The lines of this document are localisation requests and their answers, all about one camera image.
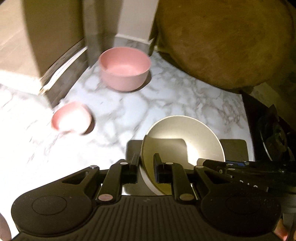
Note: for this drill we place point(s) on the person's right hand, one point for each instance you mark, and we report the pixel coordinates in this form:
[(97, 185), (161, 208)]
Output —
[(281, 231)]

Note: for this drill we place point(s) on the large pink round bowl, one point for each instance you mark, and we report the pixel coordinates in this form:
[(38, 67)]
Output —
[(124, 69)]

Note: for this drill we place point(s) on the person's left hand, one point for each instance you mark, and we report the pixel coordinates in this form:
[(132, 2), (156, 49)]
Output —
[(5, 233)]

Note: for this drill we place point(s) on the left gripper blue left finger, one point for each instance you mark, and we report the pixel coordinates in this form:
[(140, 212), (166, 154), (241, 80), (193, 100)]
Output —
[(133, 169)]

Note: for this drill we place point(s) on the pink heart-shaped dish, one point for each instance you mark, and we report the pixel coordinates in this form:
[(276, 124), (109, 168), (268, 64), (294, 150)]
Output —
[(72, 118)]

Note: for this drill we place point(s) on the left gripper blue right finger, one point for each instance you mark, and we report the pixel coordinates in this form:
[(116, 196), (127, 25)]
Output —
[(159, 171)]

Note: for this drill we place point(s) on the round wooden cutting board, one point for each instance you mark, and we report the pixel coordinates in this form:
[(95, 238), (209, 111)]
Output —
[(228, 44)]

